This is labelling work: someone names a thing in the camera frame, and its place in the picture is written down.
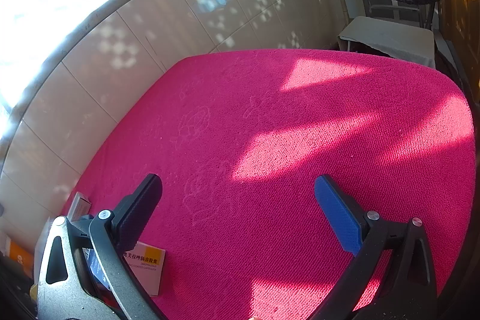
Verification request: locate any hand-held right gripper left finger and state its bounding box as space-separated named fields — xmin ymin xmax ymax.
xmin=35 ymin=174 xmax=166 ymax=320

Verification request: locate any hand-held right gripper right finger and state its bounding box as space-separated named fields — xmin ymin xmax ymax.
xmin=311 ymin=175 xmax=439 ymax=320

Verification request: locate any small white yellow medicine box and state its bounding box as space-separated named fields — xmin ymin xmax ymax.
xmin=69 ymin=193 xmax=92 ymax=223

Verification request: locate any long white yellow medicine box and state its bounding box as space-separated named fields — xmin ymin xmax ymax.
xmin=120 ymin=241 xmax=166 ymax=296

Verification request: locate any red carpet mat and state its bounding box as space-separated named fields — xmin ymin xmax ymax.
xmin=60 ymin=49 xmax=477 ymax=320

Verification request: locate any small table with white cloth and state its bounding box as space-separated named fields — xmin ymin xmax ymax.
xmin=337 ymin=16 xmax=436 ymax=69

